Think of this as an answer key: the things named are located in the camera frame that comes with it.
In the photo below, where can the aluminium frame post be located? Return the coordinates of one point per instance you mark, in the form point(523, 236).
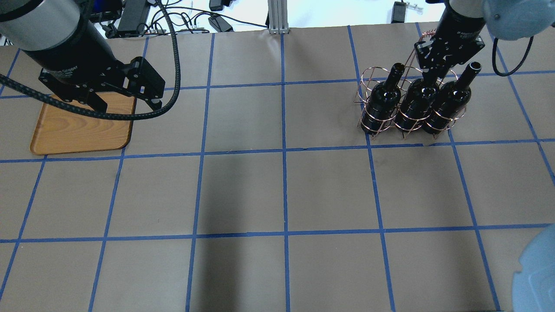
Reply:
point(278, 19)

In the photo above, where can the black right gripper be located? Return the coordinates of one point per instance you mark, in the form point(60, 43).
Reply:
point(463, 22)

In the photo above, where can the black power adapter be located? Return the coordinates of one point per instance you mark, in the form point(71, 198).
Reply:
point(219, 24)

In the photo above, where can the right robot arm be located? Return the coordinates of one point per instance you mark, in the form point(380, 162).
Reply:
point(507, 20)

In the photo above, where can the dark wine bottle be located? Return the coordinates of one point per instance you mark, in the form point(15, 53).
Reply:
point(383, 100)
point(451, 99)
point(415, 107)

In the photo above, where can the copper wire wine basket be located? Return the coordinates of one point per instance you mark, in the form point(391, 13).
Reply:
point(401, 98)

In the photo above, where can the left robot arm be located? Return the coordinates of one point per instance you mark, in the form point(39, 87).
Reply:
point(76, 60)

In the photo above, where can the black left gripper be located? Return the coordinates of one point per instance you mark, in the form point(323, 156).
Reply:
point(69, 54)

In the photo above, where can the wooden tray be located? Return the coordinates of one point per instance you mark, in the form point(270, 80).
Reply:
point(60, 132)

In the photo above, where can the black power brick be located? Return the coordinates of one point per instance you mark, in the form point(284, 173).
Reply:
point(133, 17)

